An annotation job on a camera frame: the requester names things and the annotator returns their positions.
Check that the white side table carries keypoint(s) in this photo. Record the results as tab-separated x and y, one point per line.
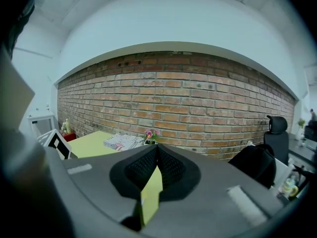
40	123

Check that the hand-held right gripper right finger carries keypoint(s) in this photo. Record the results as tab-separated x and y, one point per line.
210	195

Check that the newspaper print box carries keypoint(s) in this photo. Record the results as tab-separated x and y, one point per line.
123	141

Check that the white vase with plant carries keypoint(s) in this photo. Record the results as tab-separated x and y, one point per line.
301	125

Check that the gray desk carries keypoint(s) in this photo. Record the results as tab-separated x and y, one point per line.
303	150

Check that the table with yellow-green tablecloth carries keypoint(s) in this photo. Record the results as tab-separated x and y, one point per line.
91	144

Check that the black backpack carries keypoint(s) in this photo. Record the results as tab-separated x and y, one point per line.
255	165

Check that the pink flower pot plant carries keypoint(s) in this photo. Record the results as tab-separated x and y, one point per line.
150	135

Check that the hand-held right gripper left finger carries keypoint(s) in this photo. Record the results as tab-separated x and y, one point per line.
99	187

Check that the black office chair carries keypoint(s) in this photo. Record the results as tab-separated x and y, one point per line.
277	137

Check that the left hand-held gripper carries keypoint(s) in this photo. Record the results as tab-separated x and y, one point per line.
58	144

